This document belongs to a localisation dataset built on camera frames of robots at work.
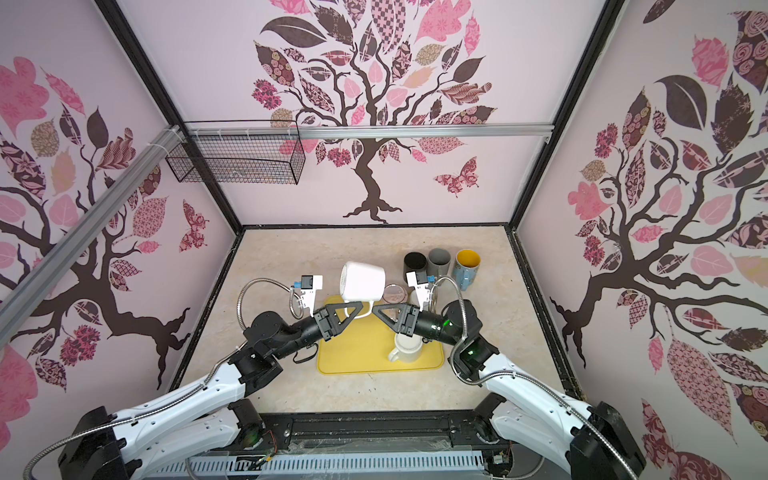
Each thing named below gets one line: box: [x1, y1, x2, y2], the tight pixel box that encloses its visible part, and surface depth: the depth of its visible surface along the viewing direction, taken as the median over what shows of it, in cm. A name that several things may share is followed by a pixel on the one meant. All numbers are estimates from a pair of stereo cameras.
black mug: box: [403, 251, 428, 284], surface depth 101 cm
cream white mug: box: [388, 333, 423, 363], surface depth 83 cm
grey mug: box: [427, 247, 451, 277], surface depth 100 cm
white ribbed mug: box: [340, 261, 386, 319], surface depth 65 cm
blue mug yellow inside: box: [454, 249, 482, 291], surface depth 98 cm
